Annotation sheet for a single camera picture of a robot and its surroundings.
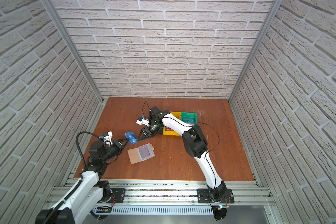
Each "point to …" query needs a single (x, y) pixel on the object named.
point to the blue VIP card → (132, 137)
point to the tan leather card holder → (141, 153)
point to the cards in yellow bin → (167, 129)
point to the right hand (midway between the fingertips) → (144, 138)
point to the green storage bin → (187, 114)
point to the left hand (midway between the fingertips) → (131, 137)
